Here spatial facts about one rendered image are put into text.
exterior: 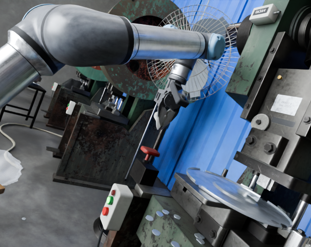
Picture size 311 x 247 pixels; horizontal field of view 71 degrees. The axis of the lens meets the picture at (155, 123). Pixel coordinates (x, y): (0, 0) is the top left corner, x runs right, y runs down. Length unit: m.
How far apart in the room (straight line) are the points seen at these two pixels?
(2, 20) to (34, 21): 6.55
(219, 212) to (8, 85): 0.57
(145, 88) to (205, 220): 1.37
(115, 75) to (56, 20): 1.34
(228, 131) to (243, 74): 1.65
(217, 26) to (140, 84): 0.76
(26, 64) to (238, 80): 0.60
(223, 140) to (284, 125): 1.75
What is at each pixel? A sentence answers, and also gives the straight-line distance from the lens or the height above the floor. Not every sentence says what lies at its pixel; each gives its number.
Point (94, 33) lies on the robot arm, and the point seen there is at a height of 1.00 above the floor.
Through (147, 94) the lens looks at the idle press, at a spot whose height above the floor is 0.98.
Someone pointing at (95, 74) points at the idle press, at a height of 1.01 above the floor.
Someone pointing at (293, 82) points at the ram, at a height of 1.13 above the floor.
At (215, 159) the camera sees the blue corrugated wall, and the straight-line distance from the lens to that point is 2.42.
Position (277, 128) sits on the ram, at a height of 0.99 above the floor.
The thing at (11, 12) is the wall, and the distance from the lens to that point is 7.09.
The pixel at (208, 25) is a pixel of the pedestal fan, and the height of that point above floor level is 1.48.
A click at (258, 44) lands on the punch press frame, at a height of 1.23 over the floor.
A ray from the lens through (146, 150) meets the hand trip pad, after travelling 0.81.
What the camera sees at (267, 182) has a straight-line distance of 0.75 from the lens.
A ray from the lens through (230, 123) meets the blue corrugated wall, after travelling 2.41.
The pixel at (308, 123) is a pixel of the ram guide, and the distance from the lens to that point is 0.63.
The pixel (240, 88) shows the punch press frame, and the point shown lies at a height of 1.08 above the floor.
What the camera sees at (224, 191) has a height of 0.79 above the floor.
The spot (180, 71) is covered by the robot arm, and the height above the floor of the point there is 1.07.
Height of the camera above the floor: 0.92
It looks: 4 degrees down
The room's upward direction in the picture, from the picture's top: 23 degrees clockwise
